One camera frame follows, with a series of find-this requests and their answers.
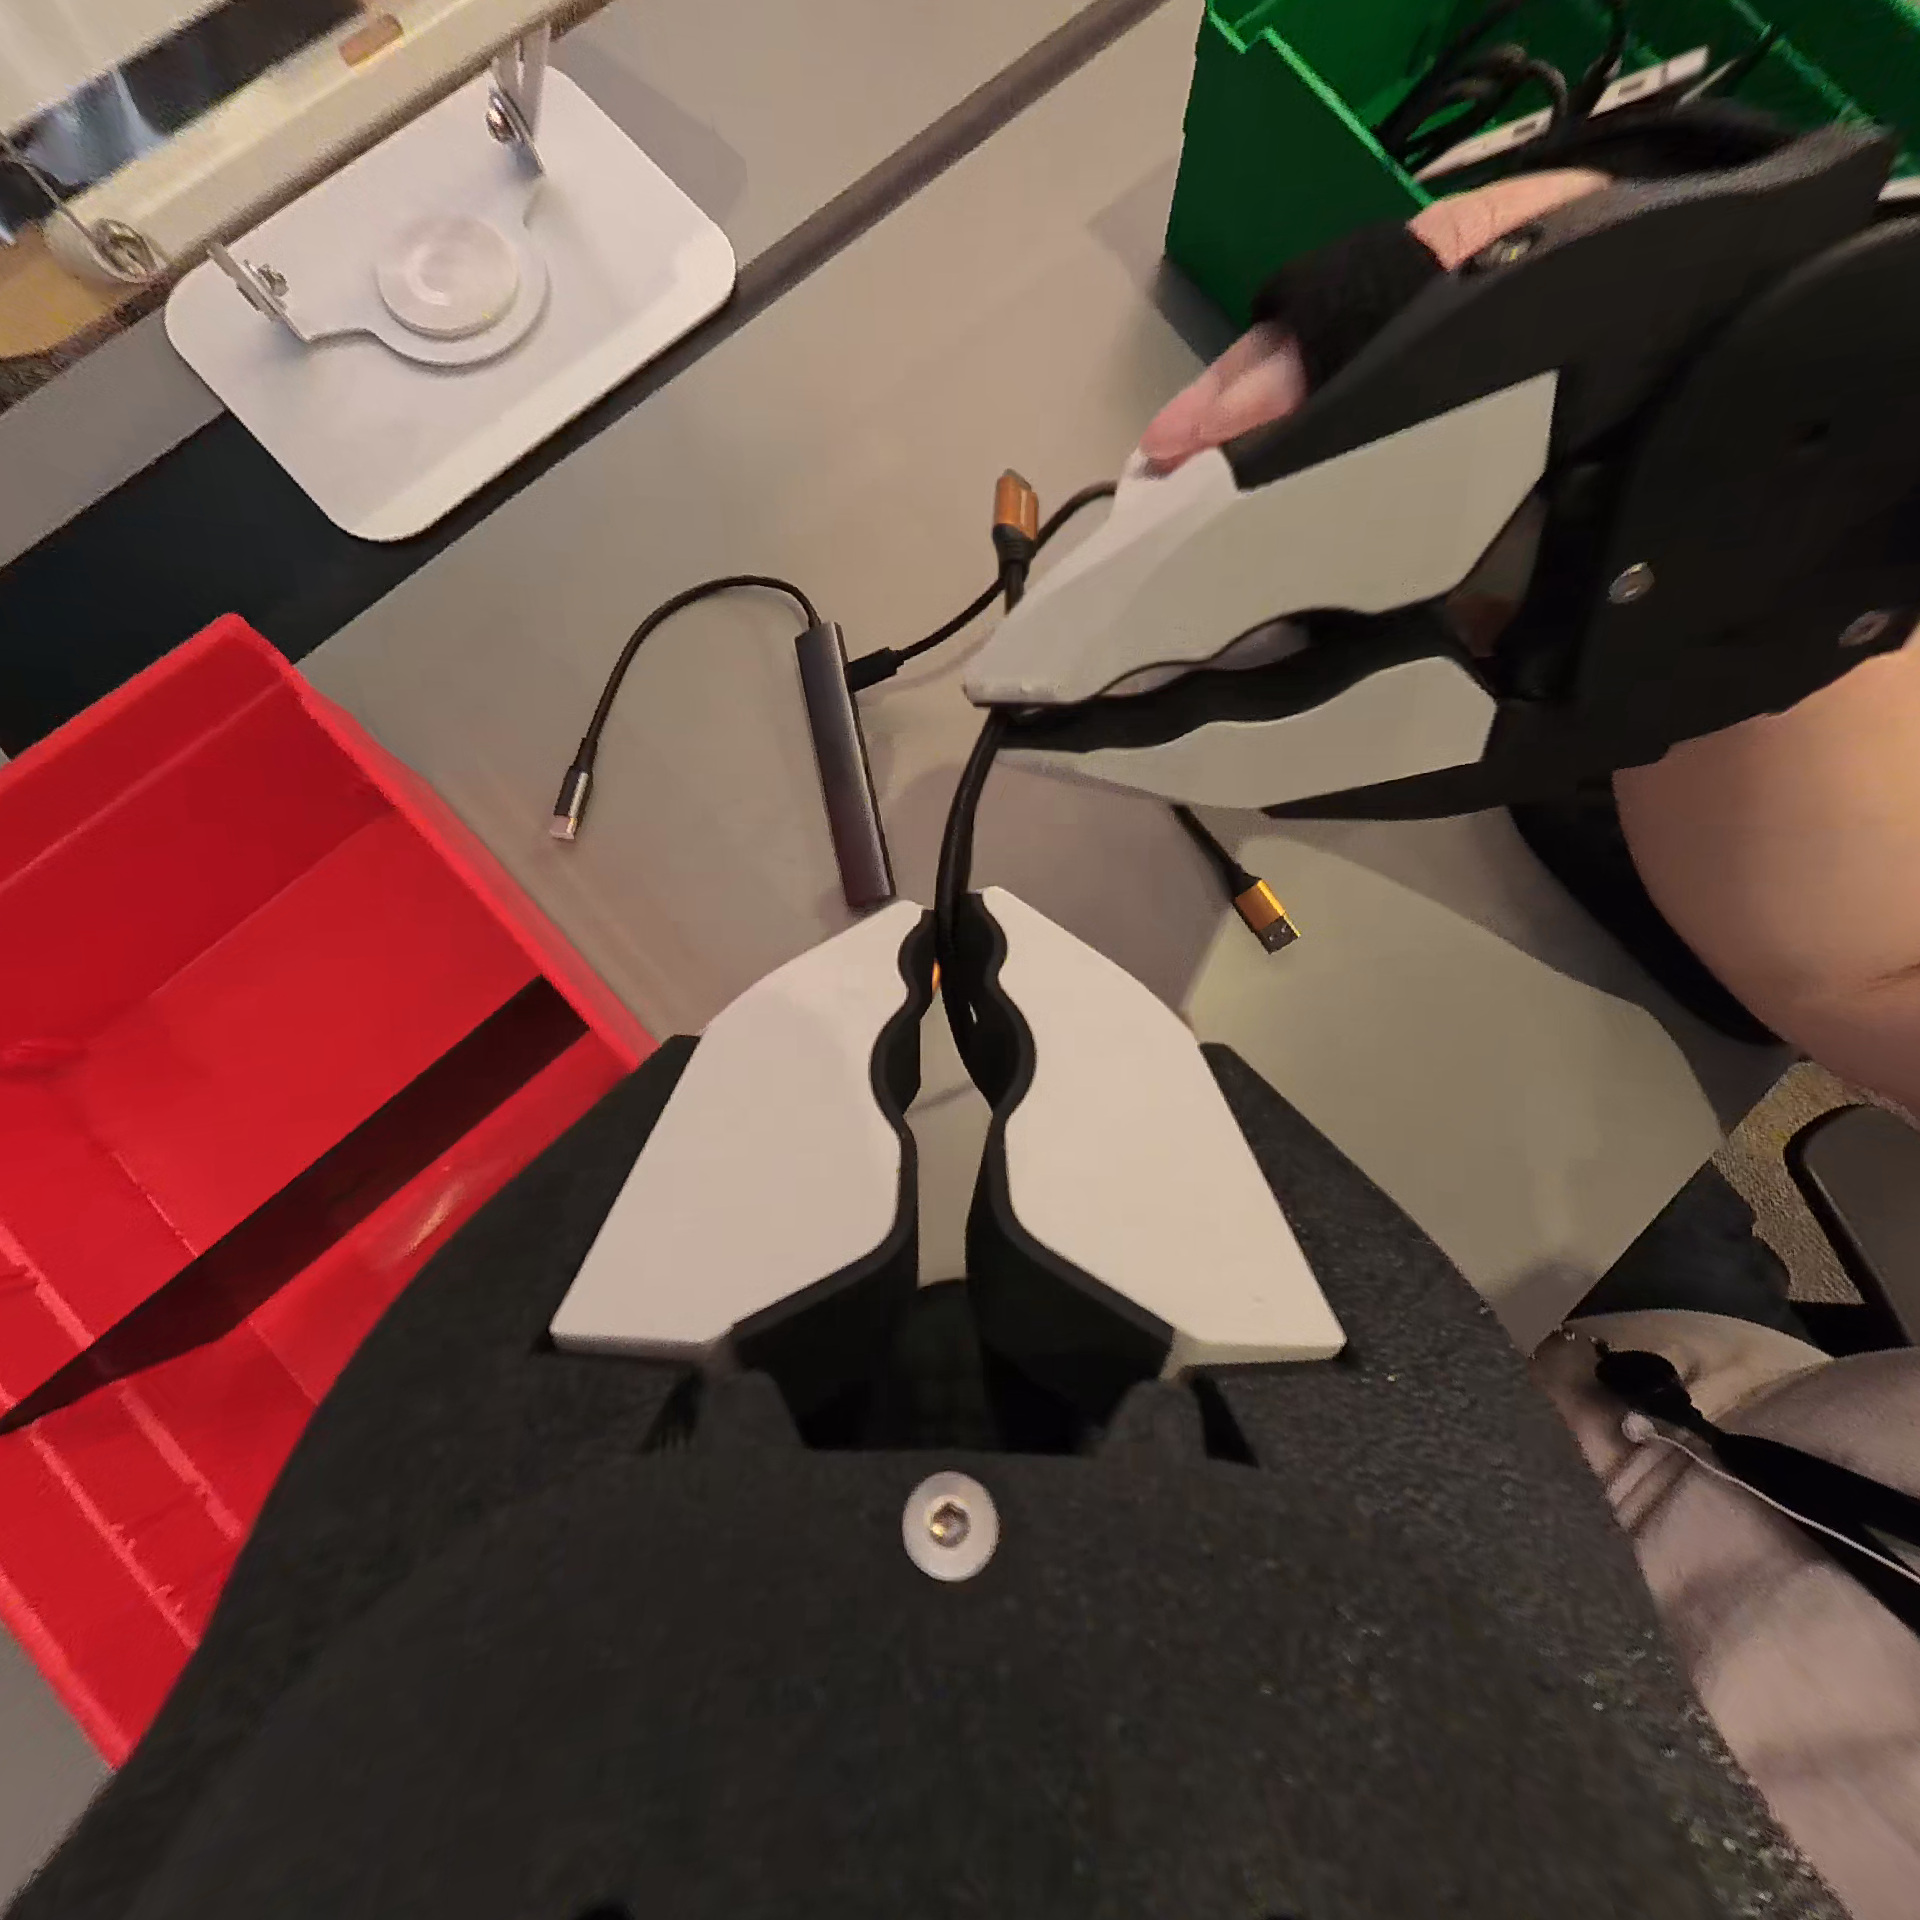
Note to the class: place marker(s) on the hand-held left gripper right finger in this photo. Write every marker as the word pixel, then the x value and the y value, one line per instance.
pixel 1157 1185

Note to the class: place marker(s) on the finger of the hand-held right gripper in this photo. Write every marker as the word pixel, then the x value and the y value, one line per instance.
pixel 1321 746
pixel 1274 524

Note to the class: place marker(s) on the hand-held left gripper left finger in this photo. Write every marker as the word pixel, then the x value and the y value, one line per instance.
pixel 748 1156

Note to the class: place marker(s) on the person's right forearm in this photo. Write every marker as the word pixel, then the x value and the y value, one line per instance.
pixel 1797 900

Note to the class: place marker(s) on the person's right hand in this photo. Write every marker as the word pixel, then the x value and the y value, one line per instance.
pixel 1222 406

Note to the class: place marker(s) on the green plastic bin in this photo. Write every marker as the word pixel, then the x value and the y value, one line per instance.
pixel 1274 195

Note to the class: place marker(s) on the red plastic bin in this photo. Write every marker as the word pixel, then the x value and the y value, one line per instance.
pixel 227 933

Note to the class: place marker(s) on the white stand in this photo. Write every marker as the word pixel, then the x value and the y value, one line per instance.
pixel 600 301

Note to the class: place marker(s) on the person's grey trousers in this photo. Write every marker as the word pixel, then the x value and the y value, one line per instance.
pixel 1797 1724

